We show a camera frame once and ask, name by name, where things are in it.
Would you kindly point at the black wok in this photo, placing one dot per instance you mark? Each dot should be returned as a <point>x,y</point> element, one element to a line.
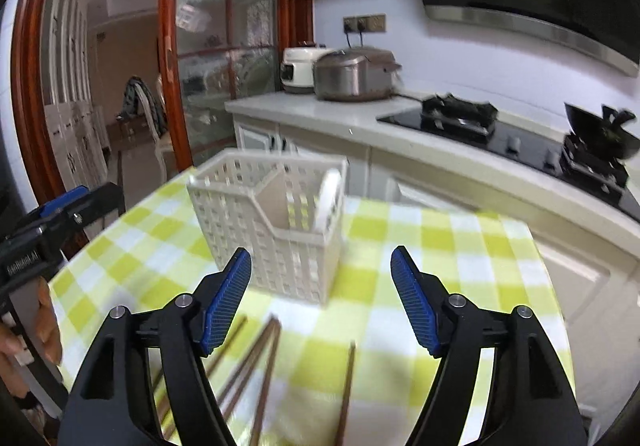
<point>600,131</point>

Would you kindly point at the white carved chair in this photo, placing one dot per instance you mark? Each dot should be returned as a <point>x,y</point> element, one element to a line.
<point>155,141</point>

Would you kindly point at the white electric cooker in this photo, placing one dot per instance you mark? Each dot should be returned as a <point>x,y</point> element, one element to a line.
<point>297,71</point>

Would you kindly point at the yellow-green checked tablecloth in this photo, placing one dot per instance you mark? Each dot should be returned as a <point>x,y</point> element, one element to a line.
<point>450,246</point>

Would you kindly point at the black glass gas cooktop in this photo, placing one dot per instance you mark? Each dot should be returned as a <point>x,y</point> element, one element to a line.
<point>525,136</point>

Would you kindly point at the dark patterned jacket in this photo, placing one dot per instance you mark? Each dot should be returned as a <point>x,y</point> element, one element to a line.
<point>135,101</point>

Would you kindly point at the brown wooden chopstick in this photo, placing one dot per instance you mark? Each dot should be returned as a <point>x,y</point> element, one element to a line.
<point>255,356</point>
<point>267,376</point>
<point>232,343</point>
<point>346,391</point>

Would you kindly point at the red-framed glass sliding door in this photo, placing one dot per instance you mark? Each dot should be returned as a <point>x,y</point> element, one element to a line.
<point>225,26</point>

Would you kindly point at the cooktop knob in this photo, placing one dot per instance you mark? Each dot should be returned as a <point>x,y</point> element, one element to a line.
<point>512,144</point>

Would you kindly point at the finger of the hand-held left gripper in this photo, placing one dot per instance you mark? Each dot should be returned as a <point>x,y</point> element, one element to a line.
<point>62,202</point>
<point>102,206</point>

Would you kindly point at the white spoon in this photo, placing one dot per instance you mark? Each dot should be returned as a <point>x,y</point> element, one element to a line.
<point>327,196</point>

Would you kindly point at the white panelled cabinet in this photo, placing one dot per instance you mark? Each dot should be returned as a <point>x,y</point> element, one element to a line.
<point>75,126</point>

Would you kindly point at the person's left hand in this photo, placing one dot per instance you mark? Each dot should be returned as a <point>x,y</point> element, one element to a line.
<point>49,331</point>

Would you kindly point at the red wooden door frame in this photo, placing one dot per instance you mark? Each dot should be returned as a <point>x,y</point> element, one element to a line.
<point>30,51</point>

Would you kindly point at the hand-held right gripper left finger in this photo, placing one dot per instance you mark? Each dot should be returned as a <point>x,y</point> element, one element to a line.
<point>226,306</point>

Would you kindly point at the white plastic utensil basket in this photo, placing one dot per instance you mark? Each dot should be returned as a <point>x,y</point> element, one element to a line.
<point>240,216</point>

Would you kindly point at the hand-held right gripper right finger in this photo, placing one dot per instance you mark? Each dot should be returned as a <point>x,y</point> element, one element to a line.
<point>415,306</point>

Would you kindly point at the black burner grate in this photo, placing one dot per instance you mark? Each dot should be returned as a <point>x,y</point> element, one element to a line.
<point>457,116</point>
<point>592,166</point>

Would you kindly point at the silver rice cooker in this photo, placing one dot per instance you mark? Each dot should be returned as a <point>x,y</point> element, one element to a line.
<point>350,76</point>

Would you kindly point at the wall socket panel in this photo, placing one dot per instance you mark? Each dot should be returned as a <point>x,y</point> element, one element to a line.
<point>372,23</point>

